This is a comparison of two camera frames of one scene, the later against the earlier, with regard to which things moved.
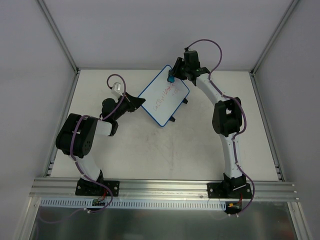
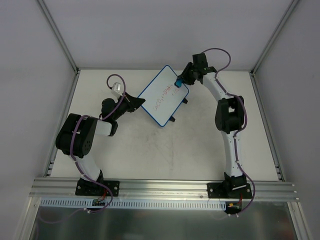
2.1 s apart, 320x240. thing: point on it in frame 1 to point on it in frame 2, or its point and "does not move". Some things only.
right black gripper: (182, 69) to (188, 73)
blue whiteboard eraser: (171, 79) to (179, 83)
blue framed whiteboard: (161, 99) does not move
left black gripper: (128, 103) does not move
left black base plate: (85, 187) does not move
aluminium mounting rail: (62, 187) does not move
